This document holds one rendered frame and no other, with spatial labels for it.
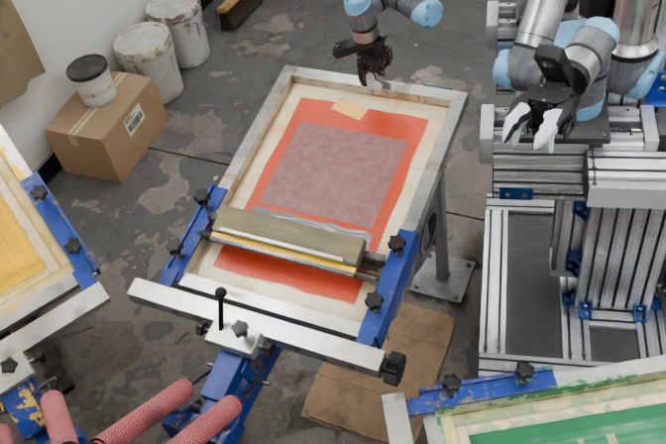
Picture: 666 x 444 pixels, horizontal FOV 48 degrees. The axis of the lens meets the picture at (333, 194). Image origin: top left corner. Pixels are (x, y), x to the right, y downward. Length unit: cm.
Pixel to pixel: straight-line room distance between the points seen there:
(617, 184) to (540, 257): 110
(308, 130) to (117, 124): 178
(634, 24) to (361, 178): 81
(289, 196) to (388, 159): 29
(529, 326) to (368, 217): 99
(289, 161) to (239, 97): 208
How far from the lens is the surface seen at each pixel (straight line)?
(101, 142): 376
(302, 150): 216
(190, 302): 189
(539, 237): 303
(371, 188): 203
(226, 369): 178
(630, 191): 191
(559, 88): 133
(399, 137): 212
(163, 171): 390
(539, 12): 155
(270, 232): 190
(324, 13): 474
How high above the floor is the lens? 252
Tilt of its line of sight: 46 degrees down
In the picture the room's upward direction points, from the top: 11 degrees counter-clockwise
